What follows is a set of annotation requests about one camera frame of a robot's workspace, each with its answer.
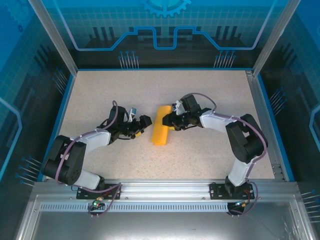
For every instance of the aluminium side rail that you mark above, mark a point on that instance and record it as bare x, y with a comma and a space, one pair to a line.
258, 100

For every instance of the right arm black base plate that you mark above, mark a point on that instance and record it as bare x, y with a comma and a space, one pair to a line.
216, 191

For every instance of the aluminium frame post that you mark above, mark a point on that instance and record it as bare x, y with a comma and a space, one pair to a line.
273, 37
57, 42

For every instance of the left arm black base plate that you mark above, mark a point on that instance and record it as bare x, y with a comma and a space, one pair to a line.
112, 191

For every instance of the aluminium mounting rail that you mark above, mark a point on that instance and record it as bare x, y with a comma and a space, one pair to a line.
162, 188

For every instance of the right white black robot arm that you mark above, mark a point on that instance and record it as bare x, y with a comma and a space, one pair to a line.
215, 122

